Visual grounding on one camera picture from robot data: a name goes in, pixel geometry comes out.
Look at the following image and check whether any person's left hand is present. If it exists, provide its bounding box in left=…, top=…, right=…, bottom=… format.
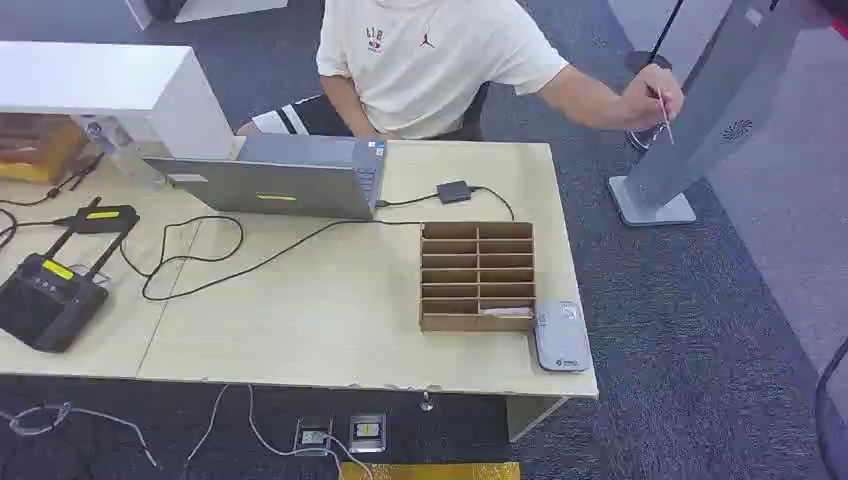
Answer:
left=621, top=64, right=685, bottom=132

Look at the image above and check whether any thin white card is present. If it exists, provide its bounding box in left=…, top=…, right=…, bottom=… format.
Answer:
left=655, top=86, right=676, bottom=146

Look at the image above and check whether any black pole round base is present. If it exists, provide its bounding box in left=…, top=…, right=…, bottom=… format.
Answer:
left=623, top=0, right=685, bottom=75

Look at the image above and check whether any grey kiosk stand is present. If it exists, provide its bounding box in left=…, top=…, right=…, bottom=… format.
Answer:
left=608, top=0, right=833, bottom=228

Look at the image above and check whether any black adapter box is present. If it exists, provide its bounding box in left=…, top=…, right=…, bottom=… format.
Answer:
left=436, top=180, right=473, bottom=205

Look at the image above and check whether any person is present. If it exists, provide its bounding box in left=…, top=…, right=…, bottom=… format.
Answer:
left=236, top=0, right=685, bottom=142

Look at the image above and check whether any wooden card box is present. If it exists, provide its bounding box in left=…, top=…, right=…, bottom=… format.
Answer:
left=418, top=221, right=537, bottom=334

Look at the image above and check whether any desk leg panel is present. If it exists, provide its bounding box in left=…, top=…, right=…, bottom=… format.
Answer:
left=506, top=396, right=570, bottom=444

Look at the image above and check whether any grey laptop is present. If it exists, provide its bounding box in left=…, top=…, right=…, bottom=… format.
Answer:
left=142, top=133, right=388, bottom=221

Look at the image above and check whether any yellow sheet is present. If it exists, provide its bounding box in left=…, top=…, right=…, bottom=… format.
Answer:
left=339, top=462, right=523, bottom=480

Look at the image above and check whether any white cabinet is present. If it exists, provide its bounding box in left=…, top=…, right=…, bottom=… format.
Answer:
left=125, top=0, right=289, bottom=32

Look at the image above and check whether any silver floor socket with plug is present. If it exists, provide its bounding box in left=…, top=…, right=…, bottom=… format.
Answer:
left=293, top=415, right=335, bottom=457

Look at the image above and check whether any white desk shelf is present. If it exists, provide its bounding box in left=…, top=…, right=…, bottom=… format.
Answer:
left=0, top=40, right=236, bottom=161

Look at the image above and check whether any clear plastic holder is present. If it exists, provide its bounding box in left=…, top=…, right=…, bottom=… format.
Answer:
left=71, top=115, right=167, bottom=191

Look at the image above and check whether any black power brick yellow label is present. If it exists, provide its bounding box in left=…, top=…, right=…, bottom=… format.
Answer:
left=52, top=204, right=141, bottom=236

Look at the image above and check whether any brown cardboard box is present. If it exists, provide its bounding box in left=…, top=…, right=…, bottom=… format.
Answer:
left=0, top=113, right=89, bottom=185

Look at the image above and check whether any black router with antennas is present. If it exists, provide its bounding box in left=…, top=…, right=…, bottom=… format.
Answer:
left=0, top=196, right=125, bottom=354

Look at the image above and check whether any metal ring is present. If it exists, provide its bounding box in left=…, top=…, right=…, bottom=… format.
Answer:
left=626, top=123, right=666, bottom=152

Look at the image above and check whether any curved black adapter cable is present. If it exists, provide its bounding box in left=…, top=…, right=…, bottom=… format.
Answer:
left=469, top=186, right=517, bottom=223

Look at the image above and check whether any short black adapter cable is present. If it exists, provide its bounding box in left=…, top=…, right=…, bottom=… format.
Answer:
left=376, top=192, right=440, bottom=209

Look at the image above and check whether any long black looped cable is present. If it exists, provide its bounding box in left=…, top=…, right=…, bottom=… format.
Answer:
left=119, top=215, right=425, bottom=303

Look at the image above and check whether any white floor cable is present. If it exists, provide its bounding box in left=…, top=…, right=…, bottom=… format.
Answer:
left=187, top=384, right=376, bottom=480

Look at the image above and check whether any thin black cable with plug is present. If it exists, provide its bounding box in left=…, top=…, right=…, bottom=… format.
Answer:
left=0, top=152, right=106, bottom=209

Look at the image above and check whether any black power cable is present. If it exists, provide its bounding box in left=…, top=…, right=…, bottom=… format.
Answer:
left=0, top=207, right=74, bottom=252

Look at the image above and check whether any grey floor cable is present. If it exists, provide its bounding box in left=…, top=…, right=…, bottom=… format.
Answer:
left=0, top=402, right=158, bottom=469

